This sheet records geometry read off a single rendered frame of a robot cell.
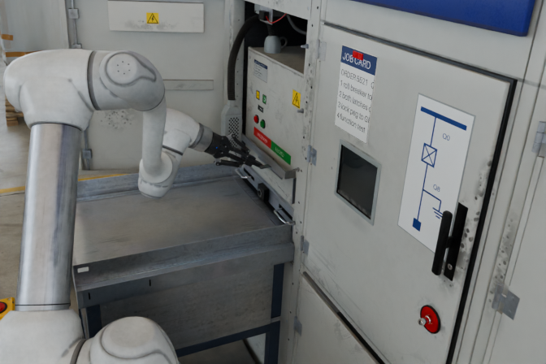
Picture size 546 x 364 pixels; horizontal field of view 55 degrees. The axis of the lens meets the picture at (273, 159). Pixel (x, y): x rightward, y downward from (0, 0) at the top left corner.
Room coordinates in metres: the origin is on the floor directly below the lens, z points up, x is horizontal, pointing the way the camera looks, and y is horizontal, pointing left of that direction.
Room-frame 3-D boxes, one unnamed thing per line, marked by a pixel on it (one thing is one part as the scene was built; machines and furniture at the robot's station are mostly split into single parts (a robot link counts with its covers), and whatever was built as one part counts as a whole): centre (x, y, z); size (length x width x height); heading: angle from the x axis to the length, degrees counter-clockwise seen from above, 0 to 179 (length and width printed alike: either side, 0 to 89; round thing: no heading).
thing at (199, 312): (1.61, 0.36, 0.46); 0.64 x 0.58 x 0.66; 116
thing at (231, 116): (1.93, 0.17, 1.09); 0.08 x 0.05 x 0.17; 116
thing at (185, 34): (2.03, 0.50, 1.21); 0.63 x 0.07 x 0.74; 100
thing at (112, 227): (1.61, 0.36, 0.82); 0.68 x 0.62 x 0.06; 116
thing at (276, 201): (1.78, 0.00, 0.89); 0.54 x 0.05 x 0.06; 26
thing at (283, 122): (1.78, 0.01, 1.15); 0.48 x 0.01 x 0.48; 26
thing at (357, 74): (1.22, -0.19, 1.44); 0.15 x 0.01 x 0.21; 26
